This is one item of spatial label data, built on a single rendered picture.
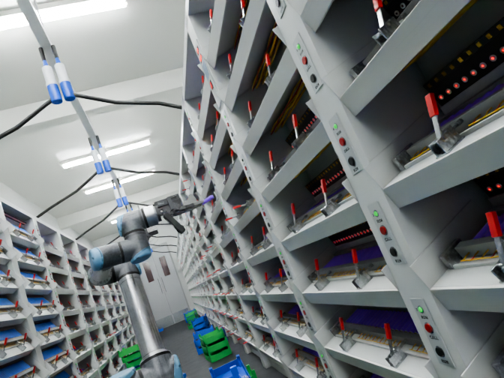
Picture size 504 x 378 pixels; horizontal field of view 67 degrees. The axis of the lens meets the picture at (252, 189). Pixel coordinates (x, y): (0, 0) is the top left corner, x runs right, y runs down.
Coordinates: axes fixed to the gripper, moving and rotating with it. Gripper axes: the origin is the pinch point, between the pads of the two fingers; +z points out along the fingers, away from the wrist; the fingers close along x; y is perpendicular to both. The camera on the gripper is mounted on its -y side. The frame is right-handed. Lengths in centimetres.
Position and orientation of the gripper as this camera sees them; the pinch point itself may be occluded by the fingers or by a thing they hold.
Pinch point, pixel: (201, 204)
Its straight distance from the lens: 174.8
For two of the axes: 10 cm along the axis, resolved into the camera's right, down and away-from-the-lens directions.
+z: 9.1, -3.0, 2.7
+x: -1.9, 2.6, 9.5
